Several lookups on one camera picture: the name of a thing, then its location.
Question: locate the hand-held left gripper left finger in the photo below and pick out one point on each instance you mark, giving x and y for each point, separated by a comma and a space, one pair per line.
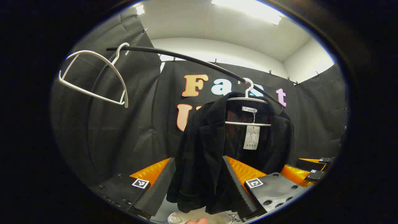
158, 189

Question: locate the large ceiling light panel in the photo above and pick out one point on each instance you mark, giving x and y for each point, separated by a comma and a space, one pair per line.
248, 9

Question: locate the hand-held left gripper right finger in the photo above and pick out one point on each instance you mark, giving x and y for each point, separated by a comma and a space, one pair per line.
238, 193

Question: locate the black jacket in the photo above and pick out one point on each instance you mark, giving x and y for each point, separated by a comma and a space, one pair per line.
199, 149

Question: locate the small ceiling light panel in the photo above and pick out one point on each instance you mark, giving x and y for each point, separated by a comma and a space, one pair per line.
140, 9

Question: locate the white laundry hamper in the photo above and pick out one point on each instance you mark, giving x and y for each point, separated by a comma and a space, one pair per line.
217, 217

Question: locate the white clothes hanger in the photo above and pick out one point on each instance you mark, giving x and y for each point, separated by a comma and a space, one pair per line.
248, 123
126, 101

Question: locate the black backdrop cloth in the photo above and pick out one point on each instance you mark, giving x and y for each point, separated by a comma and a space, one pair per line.
124, 130

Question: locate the black clothes rack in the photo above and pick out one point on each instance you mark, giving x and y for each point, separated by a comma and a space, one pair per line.
199, 63

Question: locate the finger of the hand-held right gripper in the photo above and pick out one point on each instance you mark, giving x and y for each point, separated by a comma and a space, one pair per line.
307, 165
314, 176

